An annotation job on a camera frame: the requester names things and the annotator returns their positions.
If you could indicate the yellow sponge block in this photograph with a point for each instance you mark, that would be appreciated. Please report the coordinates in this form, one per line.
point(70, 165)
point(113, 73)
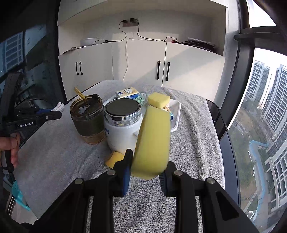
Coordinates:
point(153, 144)

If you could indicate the white cabinet unit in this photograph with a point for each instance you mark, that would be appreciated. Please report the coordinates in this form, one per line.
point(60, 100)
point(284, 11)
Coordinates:
point(150, 53)

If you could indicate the orange-yellow makeup sponge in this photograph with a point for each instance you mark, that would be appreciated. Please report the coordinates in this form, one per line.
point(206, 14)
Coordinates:
point(115, 157)

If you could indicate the white foam tray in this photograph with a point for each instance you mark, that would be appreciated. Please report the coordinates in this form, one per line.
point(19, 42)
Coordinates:
point(174, 106)

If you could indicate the person's left hand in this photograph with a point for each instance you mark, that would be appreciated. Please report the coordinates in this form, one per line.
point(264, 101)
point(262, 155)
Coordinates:
point(11, 144)

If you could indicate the teal plastic object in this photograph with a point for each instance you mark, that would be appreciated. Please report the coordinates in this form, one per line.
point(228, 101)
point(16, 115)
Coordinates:
point(19, 198)

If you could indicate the black window frame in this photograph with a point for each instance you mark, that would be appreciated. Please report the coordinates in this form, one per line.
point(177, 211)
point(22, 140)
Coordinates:
point(242, 40)

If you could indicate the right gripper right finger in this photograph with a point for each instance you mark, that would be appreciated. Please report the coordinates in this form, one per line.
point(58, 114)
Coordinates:
point(219, 212)

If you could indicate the yellow rectangular sponge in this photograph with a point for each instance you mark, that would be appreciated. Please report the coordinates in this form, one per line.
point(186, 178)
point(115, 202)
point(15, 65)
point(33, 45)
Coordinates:
point(158, 100)

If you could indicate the white ceramic mug chrome lid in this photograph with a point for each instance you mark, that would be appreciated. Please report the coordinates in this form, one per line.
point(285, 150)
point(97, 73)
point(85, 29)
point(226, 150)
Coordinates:
point(122, 121)

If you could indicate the yellow tissue pack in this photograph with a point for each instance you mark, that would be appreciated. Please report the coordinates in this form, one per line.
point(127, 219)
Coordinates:
point(128, 93)

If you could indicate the amber glass tumbler green sleeve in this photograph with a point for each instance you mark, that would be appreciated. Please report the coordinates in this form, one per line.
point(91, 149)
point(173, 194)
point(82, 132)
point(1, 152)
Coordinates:
point(87, 113)

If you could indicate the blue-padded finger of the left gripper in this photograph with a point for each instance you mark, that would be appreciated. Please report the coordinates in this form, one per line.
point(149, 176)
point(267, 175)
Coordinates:
point(34, 111)
point(42, 117)

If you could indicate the cream knitted sock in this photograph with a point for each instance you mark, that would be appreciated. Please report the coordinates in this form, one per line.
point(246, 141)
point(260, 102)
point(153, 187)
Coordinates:
point(59, 107)

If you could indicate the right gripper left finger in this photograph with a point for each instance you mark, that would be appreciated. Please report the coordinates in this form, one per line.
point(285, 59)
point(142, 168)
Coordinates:
point(88, 204)

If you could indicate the wall power outlet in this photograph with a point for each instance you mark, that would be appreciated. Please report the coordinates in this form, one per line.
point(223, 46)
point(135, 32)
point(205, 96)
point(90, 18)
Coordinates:
point(130, 22)

